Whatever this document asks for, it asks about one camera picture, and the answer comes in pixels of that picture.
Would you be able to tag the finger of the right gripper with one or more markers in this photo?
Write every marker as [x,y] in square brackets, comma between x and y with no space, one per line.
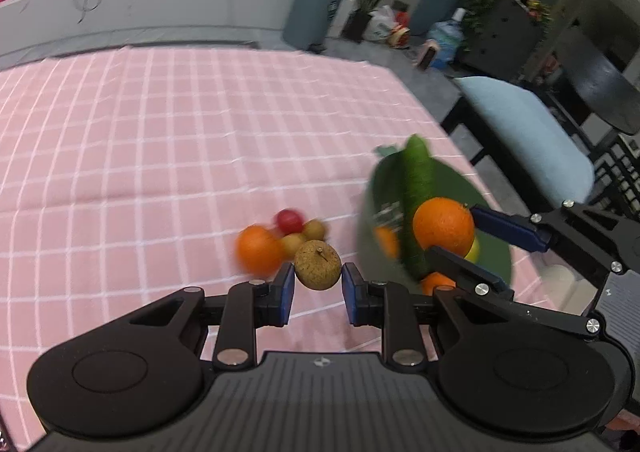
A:
[513,229]
[466,274]

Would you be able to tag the white plastic bag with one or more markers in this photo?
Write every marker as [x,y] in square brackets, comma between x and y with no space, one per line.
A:
[381,24]

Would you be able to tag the dark drawer cabinet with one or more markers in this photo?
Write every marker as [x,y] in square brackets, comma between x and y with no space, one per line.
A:
[508,38]

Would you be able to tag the grey trash bin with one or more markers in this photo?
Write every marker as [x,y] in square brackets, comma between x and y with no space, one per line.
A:
[308,24]

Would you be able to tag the orange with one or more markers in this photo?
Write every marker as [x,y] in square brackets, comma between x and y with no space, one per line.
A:
[445,223]
[435,281]
[258,251]
[389,242]

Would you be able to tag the green cucumber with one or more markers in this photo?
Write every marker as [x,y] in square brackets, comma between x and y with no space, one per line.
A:
[416,188]

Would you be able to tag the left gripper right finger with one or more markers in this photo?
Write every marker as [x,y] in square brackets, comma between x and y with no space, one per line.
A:
[387,306]

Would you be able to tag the round black table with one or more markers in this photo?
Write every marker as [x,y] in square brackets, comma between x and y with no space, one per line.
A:
[598,83]

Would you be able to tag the large yellow-green pear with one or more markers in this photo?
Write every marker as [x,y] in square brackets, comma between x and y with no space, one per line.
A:
[474,253]

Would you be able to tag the small brown fruit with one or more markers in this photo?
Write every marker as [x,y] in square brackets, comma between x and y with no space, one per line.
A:
[290,244]

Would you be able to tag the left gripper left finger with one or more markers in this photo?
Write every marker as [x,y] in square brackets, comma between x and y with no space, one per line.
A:
[247,307]

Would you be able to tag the blue water bottle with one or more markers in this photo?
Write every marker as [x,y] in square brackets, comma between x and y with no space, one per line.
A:
[448,34]

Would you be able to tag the white marble tv bench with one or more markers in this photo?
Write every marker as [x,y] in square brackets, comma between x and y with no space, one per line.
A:
[27,23]

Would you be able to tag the pink checked tablecloth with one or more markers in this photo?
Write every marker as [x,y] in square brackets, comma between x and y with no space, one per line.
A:
[128,174]

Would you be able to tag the brown kiwi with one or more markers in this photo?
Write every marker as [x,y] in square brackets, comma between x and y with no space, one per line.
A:
[317,265]
[315,229]

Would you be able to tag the light blue cushion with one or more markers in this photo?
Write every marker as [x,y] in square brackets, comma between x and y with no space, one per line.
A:
[538,142]

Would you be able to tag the red tomato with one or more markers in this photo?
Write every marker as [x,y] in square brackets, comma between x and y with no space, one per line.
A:
[289,221]

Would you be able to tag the green colander bowl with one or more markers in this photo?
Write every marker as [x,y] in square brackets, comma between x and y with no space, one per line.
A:
[381,205]

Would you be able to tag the black bench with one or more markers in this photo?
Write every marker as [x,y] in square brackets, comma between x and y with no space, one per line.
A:
[462,113]

